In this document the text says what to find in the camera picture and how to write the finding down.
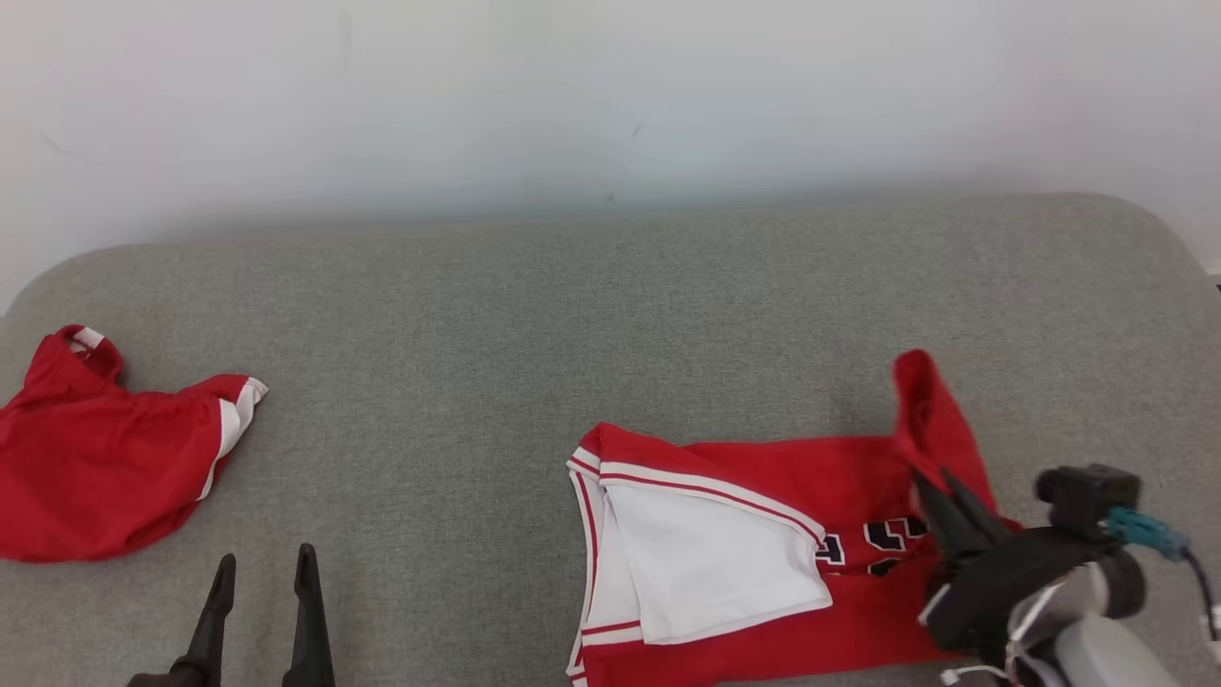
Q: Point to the grey fabric sofa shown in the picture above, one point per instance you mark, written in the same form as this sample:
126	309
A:
477	334

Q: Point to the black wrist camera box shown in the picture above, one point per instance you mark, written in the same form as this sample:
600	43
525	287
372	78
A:
1087	496

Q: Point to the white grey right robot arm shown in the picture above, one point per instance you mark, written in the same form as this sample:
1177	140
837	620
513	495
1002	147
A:
1111	654

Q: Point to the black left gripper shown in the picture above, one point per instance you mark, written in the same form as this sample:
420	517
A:
153	680

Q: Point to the red shorts with white trim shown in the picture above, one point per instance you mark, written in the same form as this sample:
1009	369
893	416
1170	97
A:
95	458

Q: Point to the red basketball jersey with numbers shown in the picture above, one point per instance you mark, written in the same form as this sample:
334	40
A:
811	469

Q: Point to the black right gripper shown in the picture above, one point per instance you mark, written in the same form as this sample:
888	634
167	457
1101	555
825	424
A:
1011	582

